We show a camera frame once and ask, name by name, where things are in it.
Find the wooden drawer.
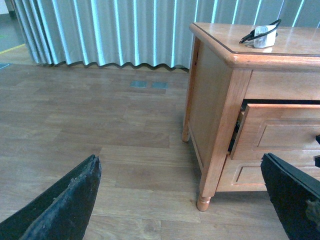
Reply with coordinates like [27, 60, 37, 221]
[230, 103, 320, 160]
[216, 151, 320, 192]

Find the light wooden nightstand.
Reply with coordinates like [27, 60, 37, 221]
[182, 22, 320, 211]

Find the grey pleated curtain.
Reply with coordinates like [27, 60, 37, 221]
[13, 0, 320, 68]

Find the white charger with black cable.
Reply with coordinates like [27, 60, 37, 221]
[239, 19, 282, 49]

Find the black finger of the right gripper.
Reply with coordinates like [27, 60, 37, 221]
[313, 134, 320, 167]

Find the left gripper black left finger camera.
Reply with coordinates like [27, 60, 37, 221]
[0, 155, 102, 240]

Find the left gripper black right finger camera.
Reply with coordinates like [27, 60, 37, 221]
[260, 153, 320, 240]

